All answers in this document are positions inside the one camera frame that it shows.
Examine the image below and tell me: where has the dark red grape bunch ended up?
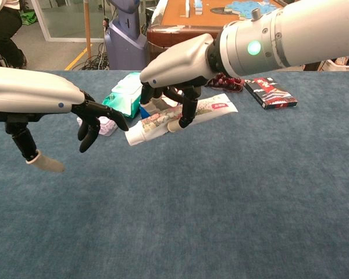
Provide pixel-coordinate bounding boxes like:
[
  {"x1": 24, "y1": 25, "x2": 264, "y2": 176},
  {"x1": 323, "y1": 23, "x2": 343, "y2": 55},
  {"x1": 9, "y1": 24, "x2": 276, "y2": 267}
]
[{"x1": 205, "y1": 72, "x2": 245, "y2": 93}]

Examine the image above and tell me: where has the dark printed card box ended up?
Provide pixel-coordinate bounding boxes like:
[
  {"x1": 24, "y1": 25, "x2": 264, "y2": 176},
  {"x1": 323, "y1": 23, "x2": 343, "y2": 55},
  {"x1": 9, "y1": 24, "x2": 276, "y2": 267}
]
[{"x1": 243, "y1": 76, "x2": 299, "y2": 110}]

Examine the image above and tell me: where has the seated person in black trousers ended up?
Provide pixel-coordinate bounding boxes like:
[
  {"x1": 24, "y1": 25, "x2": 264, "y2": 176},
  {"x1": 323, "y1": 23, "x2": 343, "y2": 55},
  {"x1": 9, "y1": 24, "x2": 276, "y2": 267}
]
[{"x1": 0, "y1": 0, "x2": 29, "y2": 69}]

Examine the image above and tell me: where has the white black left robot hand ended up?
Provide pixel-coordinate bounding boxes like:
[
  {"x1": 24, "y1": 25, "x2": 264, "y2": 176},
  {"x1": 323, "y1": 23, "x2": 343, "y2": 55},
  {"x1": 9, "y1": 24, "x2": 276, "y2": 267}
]
[{"x1": 0, "y1": 65, "x2": 130, "y2": 173}]

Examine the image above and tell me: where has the small clear pocket tissue pack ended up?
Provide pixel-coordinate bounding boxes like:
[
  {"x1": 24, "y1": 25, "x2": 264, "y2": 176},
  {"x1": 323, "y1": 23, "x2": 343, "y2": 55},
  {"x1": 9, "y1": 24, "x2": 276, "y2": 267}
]
[{"x1": 76, "y1": 115, "x2": 119, "y2": 137}]

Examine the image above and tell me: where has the white printed toothpaste tube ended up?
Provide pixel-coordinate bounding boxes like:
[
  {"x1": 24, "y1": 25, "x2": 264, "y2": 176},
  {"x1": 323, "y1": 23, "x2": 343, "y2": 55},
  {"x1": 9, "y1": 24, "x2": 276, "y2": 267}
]
[{"x1": 124, "y1": 93, "x2": 239, "y2": 146}]

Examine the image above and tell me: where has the brown mahjong table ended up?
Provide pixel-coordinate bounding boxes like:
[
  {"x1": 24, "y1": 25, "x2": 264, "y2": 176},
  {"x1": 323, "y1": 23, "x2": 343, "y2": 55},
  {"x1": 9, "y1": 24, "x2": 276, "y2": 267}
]
[{"x1": 147, "y1": 0, "x2": 320, "y2": 63}]

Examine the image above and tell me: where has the black floor cable bundle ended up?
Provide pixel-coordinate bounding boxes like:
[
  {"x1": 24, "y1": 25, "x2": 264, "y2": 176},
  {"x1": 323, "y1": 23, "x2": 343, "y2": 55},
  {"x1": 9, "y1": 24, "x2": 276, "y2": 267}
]
[{"x1": 81, "y1": 43, "x2": 110, "y2": 70}]

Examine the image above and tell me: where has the blue felt table cover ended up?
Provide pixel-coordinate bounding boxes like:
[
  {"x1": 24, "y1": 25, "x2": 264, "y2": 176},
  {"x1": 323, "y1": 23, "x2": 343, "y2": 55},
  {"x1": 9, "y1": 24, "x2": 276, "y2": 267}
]
[{"x1": 0, "y1": 69, "x2": 349, "y2": 279}]

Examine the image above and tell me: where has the green wet wipes pack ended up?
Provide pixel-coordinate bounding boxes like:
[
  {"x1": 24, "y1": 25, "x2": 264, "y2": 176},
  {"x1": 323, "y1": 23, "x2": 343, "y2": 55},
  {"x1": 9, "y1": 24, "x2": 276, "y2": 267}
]
[{"x1": 102, "y1": 71, "x2": 143, "y2": 119}]

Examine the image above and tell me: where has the green bag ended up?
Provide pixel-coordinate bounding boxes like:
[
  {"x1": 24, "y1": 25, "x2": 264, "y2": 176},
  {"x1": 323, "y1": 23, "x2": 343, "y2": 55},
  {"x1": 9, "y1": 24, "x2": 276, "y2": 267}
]
[{"x1": 20, "y1": 10, "x2": 38, "y2": 26}]

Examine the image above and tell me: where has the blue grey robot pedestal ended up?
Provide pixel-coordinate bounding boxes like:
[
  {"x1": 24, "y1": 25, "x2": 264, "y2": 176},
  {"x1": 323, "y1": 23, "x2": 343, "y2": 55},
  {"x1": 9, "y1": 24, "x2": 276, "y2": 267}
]
[{"x1": 104, "y1": 0, "x2": 148, "y2": 70}]

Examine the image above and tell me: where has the blue mahjong tile pile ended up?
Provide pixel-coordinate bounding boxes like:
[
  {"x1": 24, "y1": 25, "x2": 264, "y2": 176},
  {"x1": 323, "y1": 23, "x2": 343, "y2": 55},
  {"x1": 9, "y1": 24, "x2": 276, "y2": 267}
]
[{"x1": 211, "y1": 0, "x2": 283, "y2": 20}]

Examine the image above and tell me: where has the white storage crate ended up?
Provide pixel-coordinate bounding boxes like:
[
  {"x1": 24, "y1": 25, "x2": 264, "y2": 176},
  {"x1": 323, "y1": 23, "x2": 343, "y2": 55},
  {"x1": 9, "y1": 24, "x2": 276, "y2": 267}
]
[{"x1": 319, "y1": 56, "x2": 349, "y2": 72}]

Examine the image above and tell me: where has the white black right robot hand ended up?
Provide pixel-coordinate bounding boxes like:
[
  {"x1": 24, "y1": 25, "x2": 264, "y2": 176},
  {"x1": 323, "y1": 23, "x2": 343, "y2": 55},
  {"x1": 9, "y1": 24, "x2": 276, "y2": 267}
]
[{"x1": 139, "y1": 33, "x2": 222, "y2": 130}]

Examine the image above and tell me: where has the wooden pole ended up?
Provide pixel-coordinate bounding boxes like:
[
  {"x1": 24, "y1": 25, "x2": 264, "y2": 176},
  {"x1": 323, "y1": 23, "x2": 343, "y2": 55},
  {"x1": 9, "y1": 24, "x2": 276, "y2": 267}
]
[{"x1": 84, "y1": 0, "x2": 92, "y2": 59}]

